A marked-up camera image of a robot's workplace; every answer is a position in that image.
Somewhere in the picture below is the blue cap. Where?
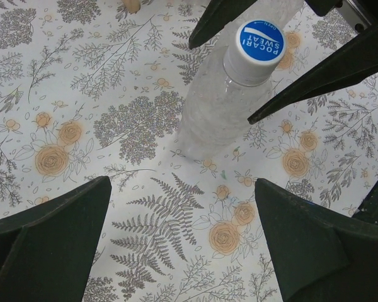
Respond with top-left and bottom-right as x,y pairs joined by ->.
223,20 -> 286,86

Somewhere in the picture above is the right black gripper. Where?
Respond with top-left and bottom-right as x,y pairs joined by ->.
248,0 -> 378,125

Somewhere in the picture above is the wooden shelf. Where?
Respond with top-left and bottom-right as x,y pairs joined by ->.
122,0 -> 141,14

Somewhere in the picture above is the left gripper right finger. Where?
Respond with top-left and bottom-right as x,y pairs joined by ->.
255,179 -> 378,301

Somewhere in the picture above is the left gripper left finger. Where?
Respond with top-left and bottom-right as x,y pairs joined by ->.
0,176 -> 112,301

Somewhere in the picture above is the clear bottle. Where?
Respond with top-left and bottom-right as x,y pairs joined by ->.
236,0 -> 304,29
177,38 -> 272,160

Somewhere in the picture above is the floral table mat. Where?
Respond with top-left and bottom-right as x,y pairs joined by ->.
0,1 -> 378,301

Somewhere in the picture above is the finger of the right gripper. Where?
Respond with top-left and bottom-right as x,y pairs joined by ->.
188,0 -> 257,50

